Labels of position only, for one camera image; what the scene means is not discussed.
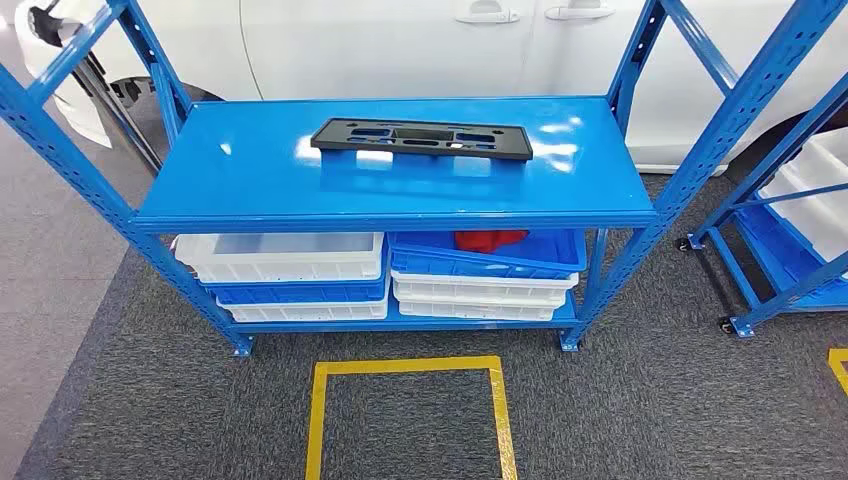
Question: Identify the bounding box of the black plastic frame part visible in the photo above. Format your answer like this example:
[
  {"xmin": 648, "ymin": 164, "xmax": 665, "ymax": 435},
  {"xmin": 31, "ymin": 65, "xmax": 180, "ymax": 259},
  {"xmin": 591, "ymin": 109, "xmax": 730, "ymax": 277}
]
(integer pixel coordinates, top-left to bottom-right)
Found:
[{"xmin": 309, "ymin": 117, "xmax": 535, "ymax": 164}]

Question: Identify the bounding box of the red part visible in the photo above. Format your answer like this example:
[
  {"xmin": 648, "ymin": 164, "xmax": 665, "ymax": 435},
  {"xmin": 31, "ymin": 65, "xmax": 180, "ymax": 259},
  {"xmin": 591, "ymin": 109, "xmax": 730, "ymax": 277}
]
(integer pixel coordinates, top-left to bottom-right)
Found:
[{"xmin": 454, "ymin": 229, "xmax": 530, "ymax": 254}]

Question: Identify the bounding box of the blue metal shelf rack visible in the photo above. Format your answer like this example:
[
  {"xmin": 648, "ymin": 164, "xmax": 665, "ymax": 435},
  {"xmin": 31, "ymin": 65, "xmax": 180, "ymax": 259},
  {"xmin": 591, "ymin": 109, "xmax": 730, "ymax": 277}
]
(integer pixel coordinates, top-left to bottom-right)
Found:
[{"xmin": 0, "ymin": 0, "xmax": 848, "ymax": 359}]

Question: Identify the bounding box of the blue wheeled shelf rack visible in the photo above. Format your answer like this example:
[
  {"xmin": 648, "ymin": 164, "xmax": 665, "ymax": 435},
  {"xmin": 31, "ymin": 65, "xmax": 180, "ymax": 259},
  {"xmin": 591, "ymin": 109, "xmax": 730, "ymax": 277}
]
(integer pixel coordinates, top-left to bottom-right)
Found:
[{"xmin": 675, "ymin": 72, "xmax": 848, "ymax": 339}]

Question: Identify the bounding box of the white car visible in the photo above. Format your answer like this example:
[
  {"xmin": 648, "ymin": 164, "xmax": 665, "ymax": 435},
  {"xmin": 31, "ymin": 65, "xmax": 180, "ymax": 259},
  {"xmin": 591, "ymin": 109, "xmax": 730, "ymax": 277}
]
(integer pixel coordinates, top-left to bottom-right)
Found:
[{"xmin": 13, "ymin": 0, "xmax": 848, "ymax": 177}]

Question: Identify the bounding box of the yellow floor tape square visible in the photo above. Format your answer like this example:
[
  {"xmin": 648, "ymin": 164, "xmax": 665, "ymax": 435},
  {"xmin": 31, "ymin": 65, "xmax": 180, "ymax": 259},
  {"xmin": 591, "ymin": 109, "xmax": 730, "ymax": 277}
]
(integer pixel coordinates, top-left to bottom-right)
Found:
[
  {"xmin": 828, "ymin": 348, "xmax": 848, "ymax": 397},
  {"xmin": 304, "ymin": 355, "xmax": 519, "ymax": 480}
]

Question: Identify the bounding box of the white car door handle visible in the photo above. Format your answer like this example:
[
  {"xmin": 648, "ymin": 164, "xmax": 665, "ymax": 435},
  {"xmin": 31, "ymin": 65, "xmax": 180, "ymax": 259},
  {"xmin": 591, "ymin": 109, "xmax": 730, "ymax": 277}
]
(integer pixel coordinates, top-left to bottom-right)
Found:
[
  {"xmin": 544, "ymin": 0, "xmax": 616, "ymax": 21},
  {"xmin": 454, "ymin": 0, "xmax": 521, "ymax": 26}
]

